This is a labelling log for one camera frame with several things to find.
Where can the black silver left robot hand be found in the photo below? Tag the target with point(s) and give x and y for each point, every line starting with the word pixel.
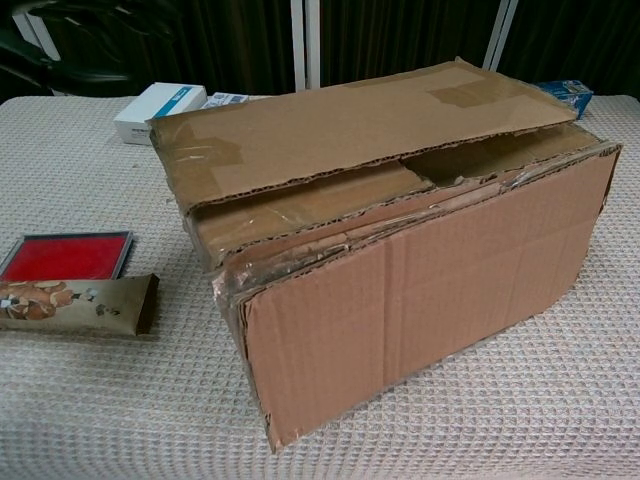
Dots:
pixel 60 67

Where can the large brown cardboard box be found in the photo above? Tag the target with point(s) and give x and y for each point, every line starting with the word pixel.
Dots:
pixel 400 280

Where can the dark green curtain panel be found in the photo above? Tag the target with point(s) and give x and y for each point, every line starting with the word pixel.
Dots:
pixel 7 12
pixel 575 40
pixel 225 45
pixel 400 30

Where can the white box with blue stripe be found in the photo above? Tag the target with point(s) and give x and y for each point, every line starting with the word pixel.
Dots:
pixel 160 102

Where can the small blue white patterned box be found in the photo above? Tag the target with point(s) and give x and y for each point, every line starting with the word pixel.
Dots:
pixel 225 100

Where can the beige nut snack bar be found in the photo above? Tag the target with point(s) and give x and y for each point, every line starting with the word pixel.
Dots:
pixel 75 305

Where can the beige waffle tablecloth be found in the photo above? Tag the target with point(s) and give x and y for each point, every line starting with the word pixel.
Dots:
pixel 100 400

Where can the blue cookie box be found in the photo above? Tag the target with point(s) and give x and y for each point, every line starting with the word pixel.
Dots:
pixel 572 95

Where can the white partition frame post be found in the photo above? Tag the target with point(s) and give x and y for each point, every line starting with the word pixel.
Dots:
pixel 500 35
pixel 314 45
pixel 40 35
pixel 299 45

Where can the red case with black frame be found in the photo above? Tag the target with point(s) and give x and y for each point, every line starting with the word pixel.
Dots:
pixel 65 257

